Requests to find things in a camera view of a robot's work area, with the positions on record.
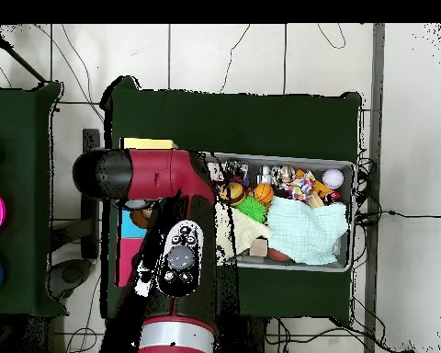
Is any wooden box with three holes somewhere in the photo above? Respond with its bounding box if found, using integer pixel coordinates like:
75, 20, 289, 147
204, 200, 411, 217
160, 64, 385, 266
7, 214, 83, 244
116, 137, 178, 289

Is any shallow mesh bin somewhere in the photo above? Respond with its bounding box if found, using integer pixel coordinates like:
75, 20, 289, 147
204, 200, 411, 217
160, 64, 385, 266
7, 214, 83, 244
205, 151, 357, 273

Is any hamburger toy ball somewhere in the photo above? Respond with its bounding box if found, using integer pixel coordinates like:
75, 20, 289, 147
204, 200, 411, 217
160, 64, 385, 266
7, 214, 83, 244
219, 181, 246, 207

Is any green spiky rubber ball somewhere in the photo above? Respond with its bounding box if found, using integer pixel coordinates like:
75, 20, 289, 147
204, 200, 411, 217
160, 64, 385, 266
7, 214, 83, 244
236, 194, 269, 224

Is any orange toy basketball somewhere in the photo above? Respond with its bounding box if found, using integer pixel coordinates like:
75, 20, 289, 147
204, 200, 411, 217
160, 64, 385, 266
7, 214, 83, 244
252, 182, 276, 204

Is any cream waffle cloth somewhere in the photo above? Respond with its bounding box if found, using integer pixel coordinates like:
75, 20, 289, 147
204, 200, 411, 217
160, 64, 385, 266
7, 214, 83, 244
215, 199, 273, 264

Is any dark green tablecloth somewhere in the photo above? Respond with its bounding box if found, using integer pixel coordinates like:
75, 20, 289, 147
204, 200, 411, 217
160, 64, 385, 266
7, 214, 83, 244
100, 75, 364, 325
0, 81, 69, 318

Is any colourful polka dot cloth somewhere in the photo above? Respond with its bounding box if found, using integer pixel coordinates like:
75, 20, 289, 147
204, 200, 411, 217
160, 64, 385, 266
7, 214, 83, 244
278, 171, 317, 202

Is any mint green waffle cloth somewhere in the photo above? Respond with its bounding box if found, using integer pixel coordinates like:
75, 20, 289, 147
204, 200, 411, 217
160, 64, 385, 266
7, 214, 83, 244
266, 195, 350, 266

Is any grey metal bar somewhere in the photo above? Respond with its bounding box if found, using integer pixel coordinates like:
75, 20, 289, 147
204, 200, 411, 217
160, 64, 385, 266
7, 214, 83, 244
363, 23, 387, 353

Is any black tripod leg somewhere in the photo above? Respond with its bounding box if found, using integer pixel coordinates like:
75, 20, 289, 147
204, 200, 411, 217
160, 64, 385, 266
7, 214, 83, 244
0, 24, 48, 84

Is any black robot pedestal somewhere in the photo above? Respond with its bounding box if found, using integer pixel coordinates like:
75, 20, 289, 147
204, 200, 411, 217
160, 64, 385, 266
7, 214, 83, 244
216, 314, 268, 353

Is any black cable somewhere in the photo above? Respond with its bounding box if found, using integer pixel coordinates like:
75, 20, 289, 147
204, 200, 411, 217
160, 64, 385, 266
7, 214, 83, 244
356, 208, 441, 222

